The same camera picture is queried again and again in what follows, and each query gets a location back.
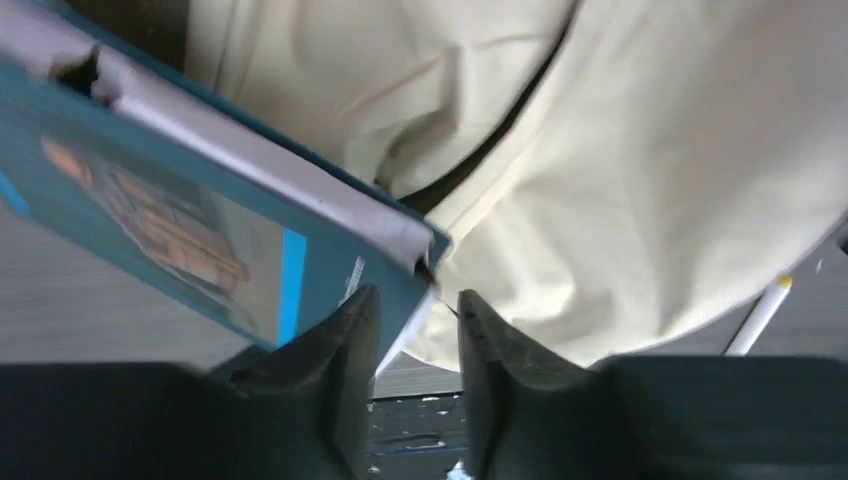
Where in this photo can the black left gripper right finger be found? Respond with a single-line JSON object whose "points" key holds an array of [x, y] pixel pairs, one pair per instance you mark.
{"points": [[530, 414]]}

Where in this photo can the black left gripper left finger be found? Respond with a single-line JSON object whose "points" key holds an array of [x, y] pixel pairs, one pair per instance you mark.
{"points": [[299, 412]]}

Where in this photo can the cream canvas backpack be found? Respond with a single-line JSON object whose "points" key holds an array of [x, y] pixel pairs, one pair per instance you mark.
{"points": [[613, 174]]}

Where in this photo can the teal hardcover book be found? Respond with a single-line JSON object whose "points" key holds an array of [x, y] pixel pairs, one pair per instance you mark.
{"points": [[169, 182]]}

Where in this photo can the white yellow pen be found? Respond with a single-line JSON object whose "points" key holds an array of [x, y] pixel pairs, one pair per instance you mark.
{"points": [[760, 316]]}

